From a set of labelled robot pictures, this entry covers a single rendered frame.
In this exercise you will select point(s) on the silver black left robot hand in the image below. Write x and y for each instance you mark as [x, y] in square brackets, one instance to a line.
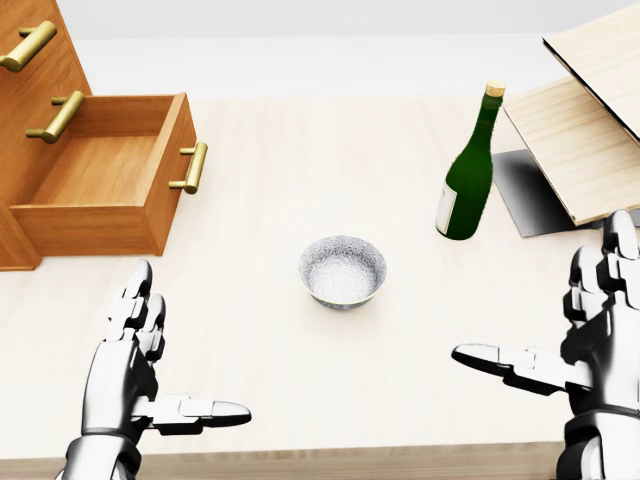
[112, 380]

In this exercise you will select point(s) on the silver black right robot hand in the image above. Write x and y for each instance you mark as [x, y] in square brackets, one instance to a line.
[607, 350]

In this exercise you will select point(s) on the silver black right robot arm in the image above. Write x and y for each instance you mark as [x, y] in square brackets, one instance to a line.
[600, 445]

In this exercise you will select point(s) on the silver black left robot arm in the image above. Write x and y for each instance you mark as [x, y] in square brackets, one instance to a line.
[95, 457]

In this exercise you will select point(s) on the wooden cabinet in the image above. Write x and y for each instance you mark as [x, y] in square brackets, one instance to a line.
[17, 240]

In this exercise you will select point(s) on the open wooden drawer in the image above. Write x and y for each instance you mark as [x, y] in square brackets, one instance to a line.
[95, 170]

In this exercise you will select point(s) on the pale wooden board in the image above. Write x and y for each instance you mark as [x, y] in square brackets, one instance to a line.
[600, 55]
[575, 150]

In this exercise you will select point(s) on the green glass bottle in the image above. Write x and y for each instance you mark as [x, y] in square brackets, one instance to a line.
[472, 170]

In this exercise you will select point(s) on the patterned white bowl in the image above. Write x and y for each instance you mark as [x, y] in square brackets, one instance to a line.
[342, 272]

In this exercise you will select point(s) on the cork bottle stopper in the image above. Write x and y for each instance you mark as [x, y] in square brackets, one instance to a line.
[496, 88]

